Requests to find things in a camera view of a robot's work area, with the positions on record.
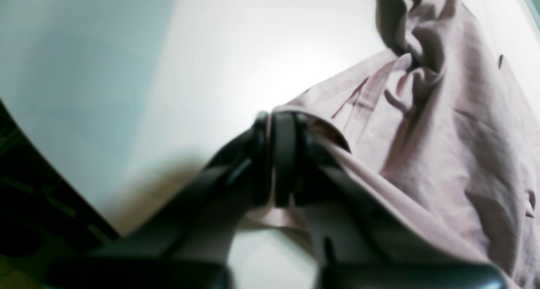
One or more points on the mauve t-shirt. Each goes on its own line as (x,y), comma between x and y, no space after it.
(441,132)

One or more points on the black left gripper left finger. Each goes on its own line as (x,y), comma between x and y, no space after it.
(186,244)

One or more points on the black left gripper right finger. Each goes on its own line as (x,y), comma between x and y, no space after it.
(358,242)

